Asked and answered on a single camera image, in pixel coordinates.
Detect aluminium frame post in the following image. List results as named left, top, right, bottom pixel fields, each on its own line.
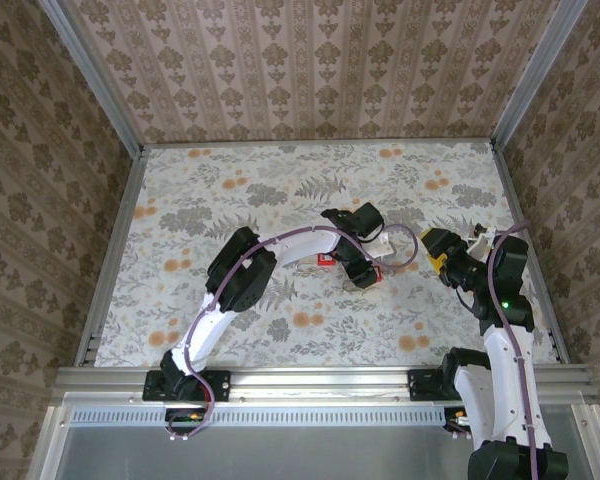
left=36, top=0, right=147, bottom=157
left=489, top=0, right=590, bottom=151

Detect aluminium mounting beam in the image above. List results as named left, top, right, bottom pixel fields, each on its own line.
left=52, top=365, right=594, bottom=407

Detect red padlock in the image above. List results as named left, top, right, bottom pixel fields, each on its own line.
left=296, top=252, right=336, bottom=274

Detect slotted grey cable duct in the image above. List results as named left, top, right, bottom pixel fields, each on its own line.
left=71, top=405, right=464, bottom=427

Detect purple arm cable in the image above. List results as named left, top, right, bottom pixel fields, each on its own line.
left=167, top=223, right=421, bottom=442
left=449, top=220, right=541, bottom=480

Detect grey metal sheet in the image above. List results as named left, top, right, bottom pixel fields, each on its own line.
left=27, top=392, right=600, bottom=480

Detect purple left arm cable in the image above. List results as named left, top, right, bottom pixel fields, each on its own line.
left=167, top=223, right=421, bottom=442

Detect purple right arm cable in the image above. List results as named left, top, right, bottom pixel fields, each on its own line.
left=449, top=220, right=541, bottom=480

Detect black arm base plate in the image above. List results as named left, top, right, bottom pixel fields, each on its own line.
left=406, top=368, right=502, bottom=402
left=143, top=368, right=233, bottom=404

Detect black power connector yellow plug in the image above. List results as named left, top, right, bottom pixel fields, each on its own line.
left=443, top=407, right=486, bottom=431
left=165, top=408, right=212, bottom=427

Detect aluminium table side rail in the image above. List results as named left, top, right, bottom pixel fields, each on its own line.
left=74, top=145, right=149, bottom=369

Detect floral tablecloth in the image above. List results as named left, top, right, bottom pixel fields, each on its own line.
left=93, top=141, right=561, bottom=369

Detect aluminium table end rail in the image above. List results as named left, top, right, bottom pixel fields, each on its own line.
left=140, top=137, right=497, bottom=149

